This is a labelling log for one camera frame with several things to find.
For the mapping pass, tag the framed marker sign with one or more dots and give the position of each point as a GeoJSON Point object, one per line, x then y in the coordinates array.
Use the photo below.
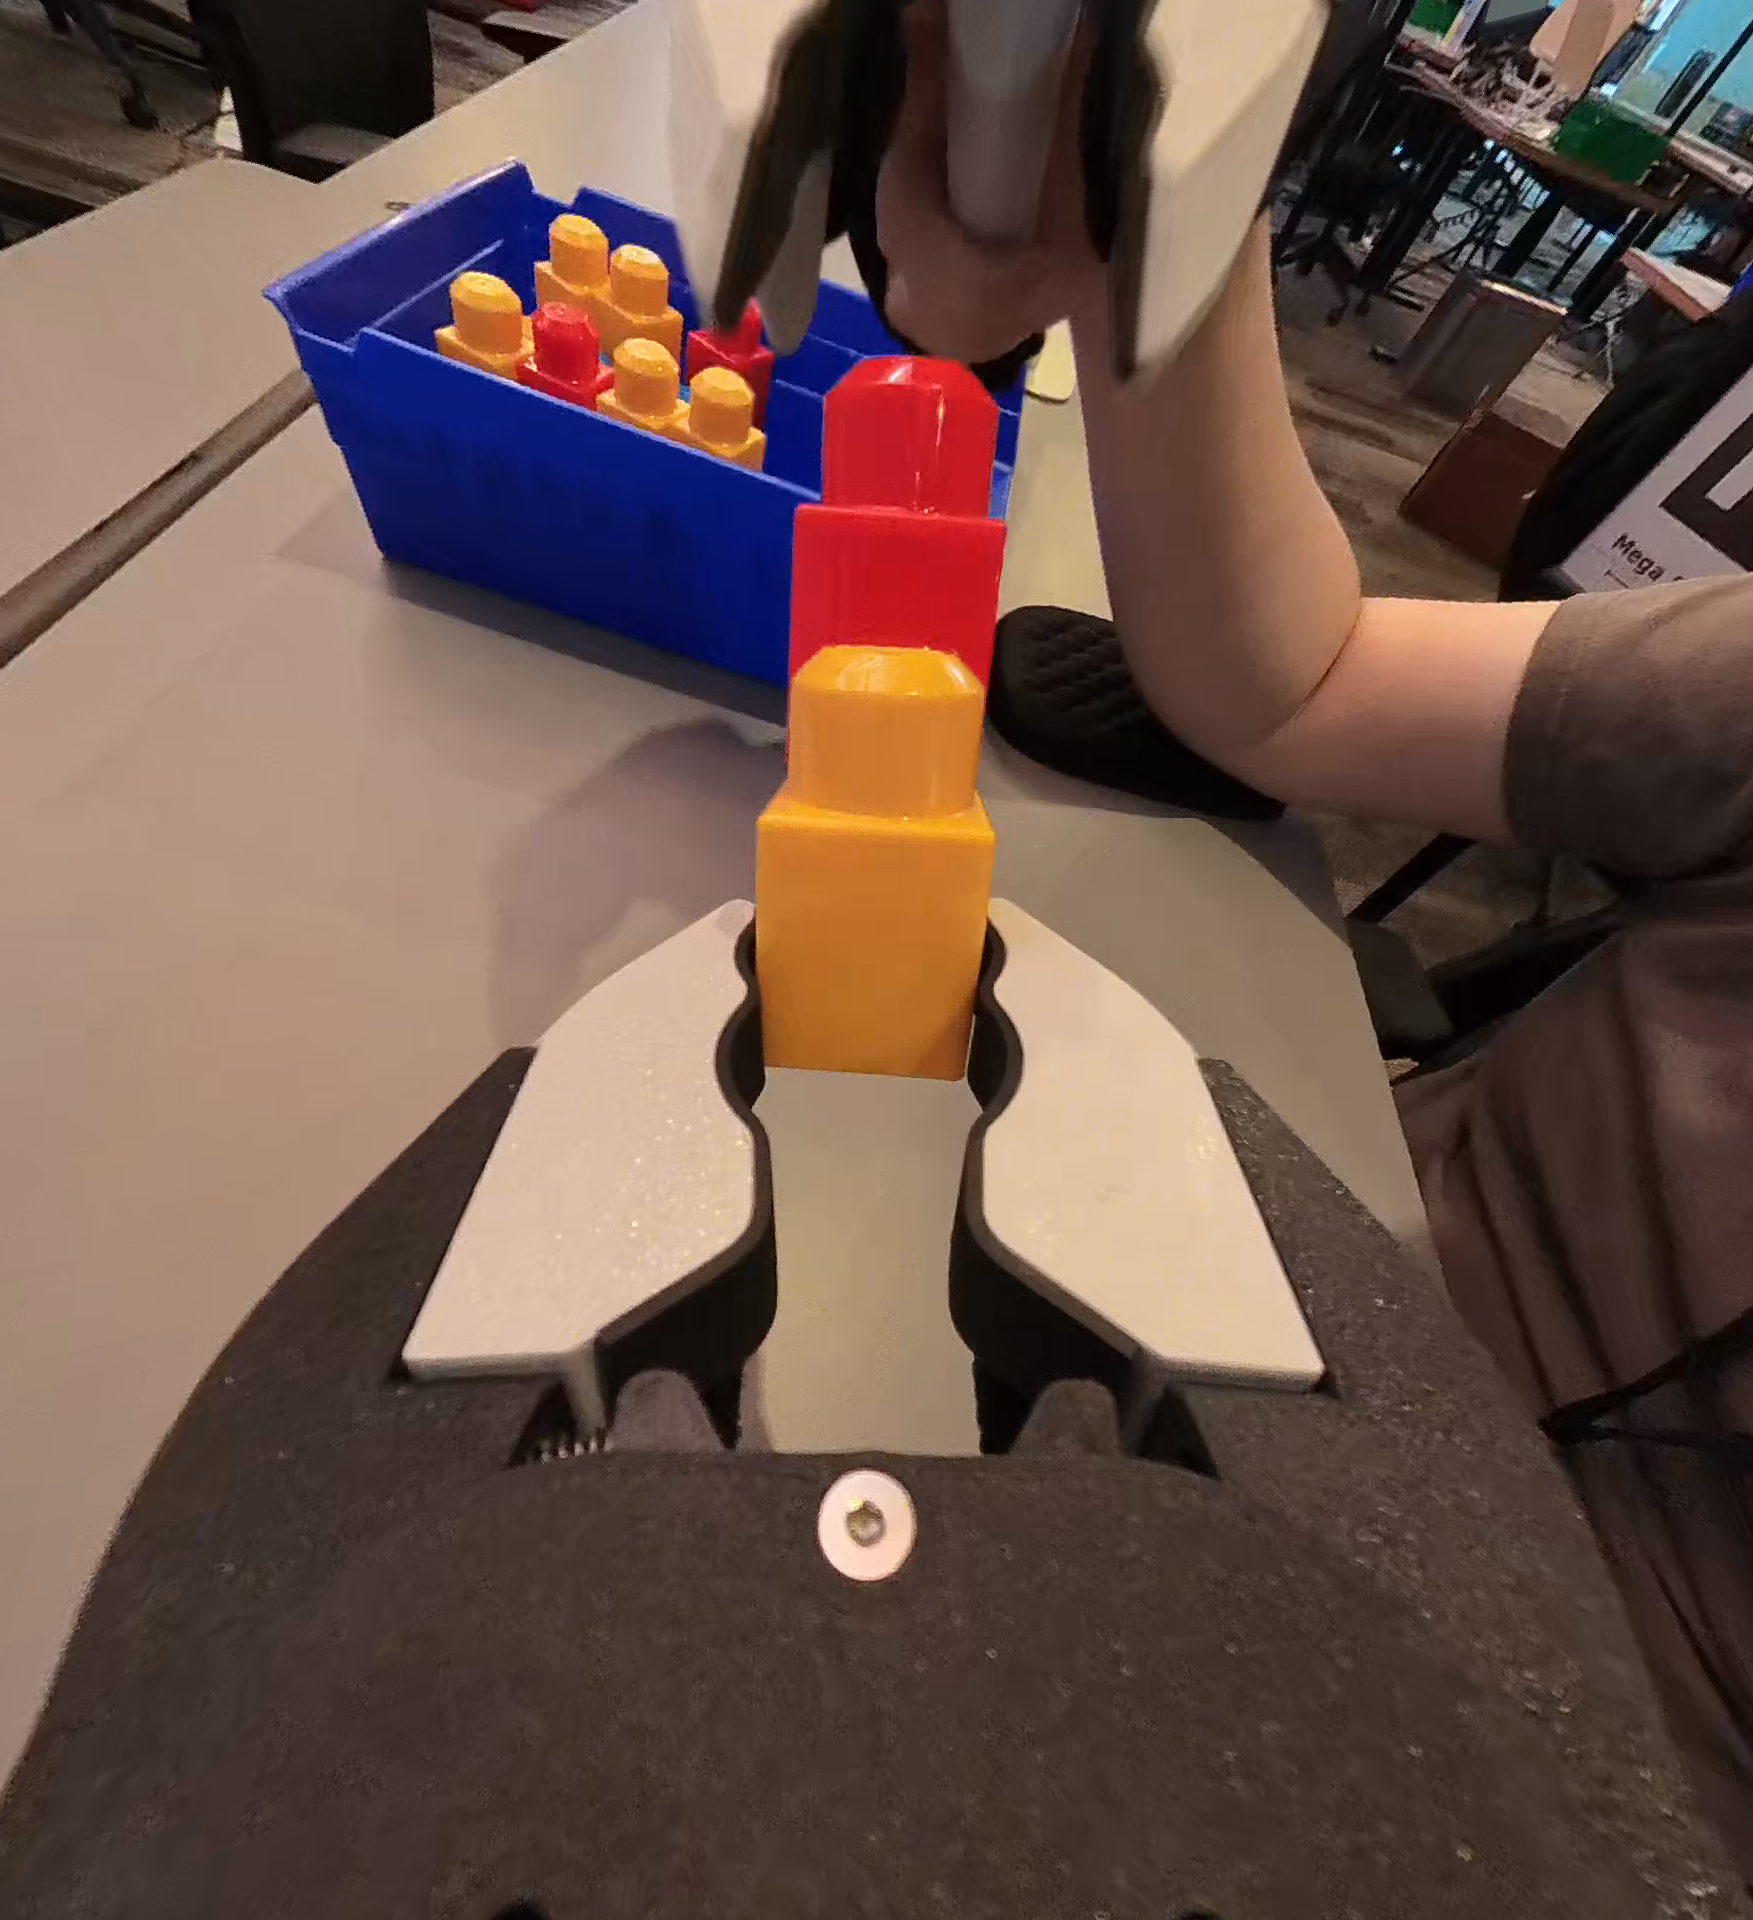
{"type": "Point", "coordinates": [1717, 481]}

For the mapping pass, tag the green box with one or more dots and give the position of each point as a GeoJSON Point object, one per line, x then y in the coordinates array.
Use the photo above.
{"type": "Point", "coordinates": [1610, 142]}

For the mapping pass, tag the person's right hand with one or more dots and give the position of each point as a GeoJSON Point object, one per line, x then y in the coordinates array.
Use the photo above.
{"type": "Point", "coordinates": [951, 293]}

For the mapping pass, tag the plain blue object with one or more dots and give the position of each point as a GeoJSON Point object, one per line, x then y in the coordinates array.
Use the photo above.
{"type": "Point", "coordinates": [516, 511]}

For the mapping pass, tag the grey bin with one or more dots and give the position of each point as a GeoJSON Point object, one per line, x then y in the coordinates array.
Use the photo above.
{"type": "Point", "coordinates": [1485, 336]}

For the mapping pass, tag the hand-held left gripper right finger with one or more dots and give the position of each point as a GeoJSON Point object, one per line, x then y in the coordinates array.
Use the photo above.
{"type": "Point", "coordinates": [1131, 1184]}

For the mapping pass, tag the yellow two-stud block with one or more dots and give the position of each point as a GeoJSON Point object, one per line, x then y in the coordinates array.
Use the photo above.
{"type": "Point", "coordinates": [877, 929]}

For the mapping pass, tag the red one-stud block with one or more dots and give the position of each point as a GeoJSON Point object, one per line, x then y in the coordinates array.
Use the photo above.
{"type": "Point", "coordinates": [906, 569]}

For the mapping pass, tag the pile of toy blocks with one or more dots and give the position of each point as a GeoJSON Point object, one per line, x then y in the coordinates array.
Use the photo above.
{"type": "Point", "coordinates": [643, 385]}

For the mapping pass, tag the cardboard box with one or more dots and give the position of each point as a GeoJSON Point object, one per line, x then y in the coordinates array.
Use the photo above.
{"type": "Point", "coordinates": [1485, 481]}

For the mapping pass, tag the person's brown shirt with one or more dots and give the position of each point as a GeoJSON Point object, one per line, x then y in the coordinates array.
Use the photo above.
{"type": "Point", "coordinates": [1640, 975]}

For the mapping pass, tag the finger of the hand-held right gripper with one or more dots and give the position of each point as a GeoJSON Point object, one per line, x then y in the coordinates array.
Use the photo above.
{"type": "Point", "coordinates": [1223, 134]}
{"type": "Point", "coordinates": [704, 134]}

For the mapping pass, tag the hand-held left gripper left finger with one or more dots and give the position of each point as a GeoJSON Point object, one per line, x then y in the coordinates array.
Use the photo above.
{"type": "Point", "coordinates": [608, 1184]}

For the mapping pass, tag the black office chair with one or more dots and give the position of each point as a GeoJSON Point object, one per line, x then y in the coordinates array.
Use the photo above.
{"type": "Point", "coordinates": [322, 74]}

